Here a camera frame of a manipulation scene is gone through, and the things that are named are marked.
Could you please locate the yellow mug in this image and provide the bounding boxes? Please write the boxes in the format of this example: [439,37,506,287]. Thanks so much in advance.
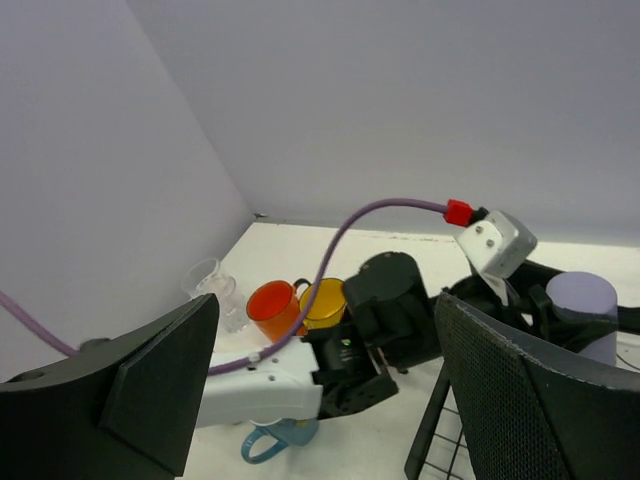
[293,278,346,336]

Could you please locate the blue mug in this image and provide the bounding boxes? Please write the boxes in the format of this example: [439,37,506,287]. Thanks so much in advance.
[240,418,320,465]

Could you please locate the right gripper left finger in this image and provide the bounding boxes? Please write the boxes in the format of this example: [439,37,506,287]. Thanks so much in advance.
[1,295,219,479]

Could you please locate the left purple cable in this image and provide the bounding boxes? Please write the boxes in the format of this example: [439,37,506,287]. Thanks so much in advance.
[0,198,474,377]

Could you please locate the orange mug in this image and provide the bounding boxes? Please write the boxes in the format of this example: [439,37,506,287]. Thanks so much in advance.
[246,278,311,343]

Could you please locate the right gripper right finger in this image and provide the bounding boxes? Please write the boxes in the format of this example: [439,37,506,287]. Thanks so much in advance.
[433,292,640,480]

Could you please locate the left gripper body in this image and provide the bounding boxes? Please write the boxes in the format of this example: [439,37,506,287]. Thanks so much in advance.
[443,260,639,350]

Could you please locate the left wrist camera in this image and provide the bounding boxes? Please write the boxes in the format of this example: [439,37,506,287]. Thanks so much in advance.
[454,210,538,304]

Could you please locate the black wire dish rack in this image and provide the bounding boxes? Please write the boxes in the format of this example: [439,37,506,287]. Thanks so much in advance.
[403,309,640,480]

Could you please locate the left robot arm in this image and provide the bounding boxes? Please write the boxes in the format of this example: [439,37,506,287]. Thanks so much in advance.
[196,252,442,428]

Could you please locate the clear glass cup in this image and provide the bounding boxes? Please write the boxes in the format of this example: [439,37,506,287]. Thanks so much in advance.
[181,258,221,299]
[216,276,249,333]

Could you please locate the lilac tumbler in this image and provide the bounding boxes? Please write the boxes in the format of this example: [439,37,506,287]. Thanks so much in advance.
[546,272,619,366]

